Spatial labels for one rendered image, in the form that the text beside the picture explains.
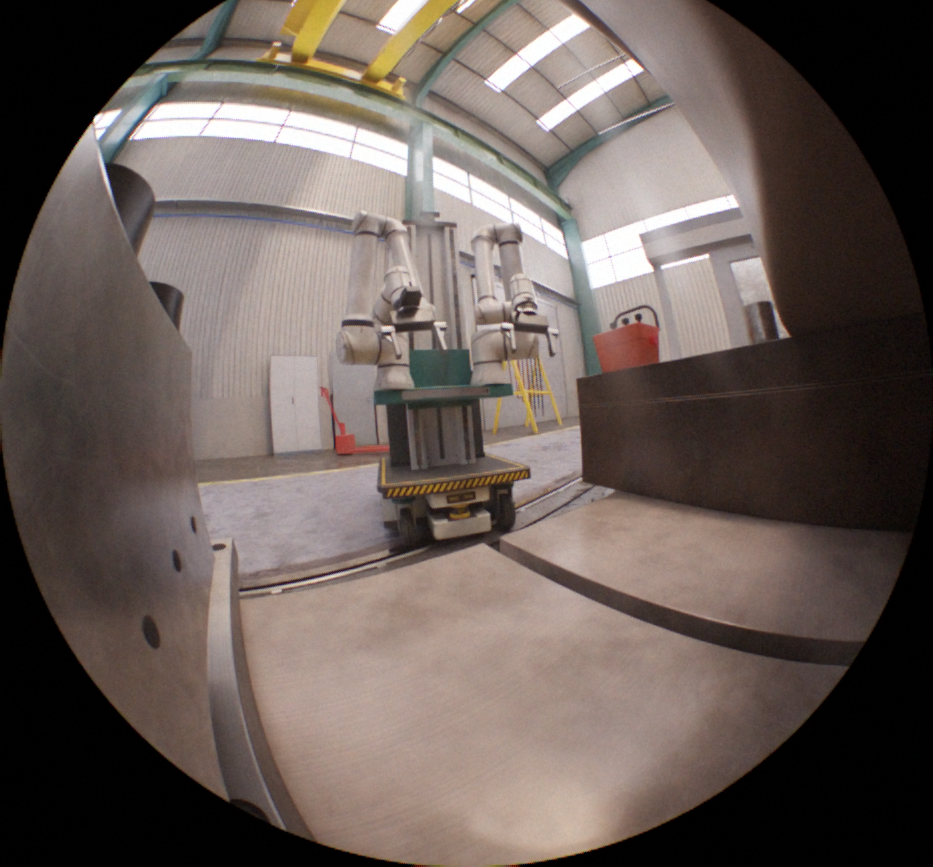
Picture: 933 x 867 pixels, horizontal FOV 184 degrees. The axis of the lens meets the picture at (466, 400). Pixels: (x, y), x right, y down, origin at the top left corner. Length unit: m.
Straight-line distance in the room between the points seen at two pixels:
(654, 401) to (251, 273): 7.26
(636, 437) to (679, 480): 0.19
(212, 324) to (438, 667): 6.84
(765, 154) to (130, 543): 0.31
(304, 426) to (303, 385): 0.81
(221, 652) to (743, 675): 0.53
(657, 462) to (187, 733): 0.90
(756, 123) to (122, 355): 0.27
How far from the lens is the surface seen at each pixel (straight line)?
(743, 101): 0.15
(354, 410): 6.79
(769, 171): 0.18
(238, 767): 0.30
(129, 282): 0.16
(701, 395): 0.77
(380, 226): 1.46
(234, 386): 6.56
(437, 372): 1.48
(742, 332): 3.85
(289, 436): 5.97
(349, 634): 0.44
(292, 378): 6.04
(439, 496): 1.24
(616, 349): 0.93
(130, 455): 0.16
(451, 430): 1.56
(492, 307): 1.17
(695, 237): 4.06
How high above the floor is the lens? 0.60
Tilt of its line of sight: 2 degrees up
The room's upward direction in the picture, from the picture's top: 4 degrees counter-clockwise
